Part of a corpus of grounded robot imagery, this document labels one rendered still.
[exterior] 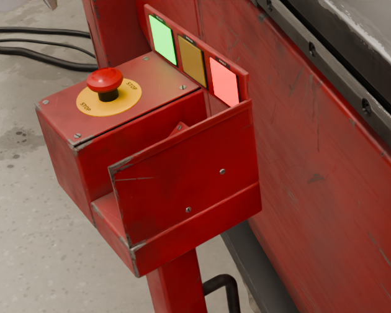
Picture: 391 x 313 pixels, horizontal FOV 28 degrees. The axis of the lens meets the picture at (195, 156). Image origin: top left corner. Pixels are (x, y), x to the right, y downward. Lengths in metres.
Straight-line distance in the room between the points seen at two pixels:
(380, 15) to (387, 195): 0.17
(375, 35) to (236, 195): 0.22
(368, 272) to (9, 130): 1.54
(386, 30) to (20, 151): 1.58
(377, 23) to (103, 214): 0.33
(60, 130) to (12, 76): 1.71
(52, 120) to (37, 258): 1.03
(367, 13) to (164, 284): 0.40
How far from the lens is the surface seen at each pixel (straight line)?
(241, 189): 0.81
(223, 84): 0.78
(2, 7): 0.74
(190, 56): 0.83
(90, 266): 1.78
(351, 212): 0.88
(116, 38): 2.00
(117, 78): 0.83
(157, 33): 0.88
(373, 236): 0.85
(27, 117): 2.31
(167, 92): 0.84
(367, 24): 0.74
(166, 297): 0.96
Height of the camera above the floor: 1.24
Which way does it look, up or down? 38 degrees down
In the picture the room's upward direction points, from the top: 9 degrees counter-clockwise
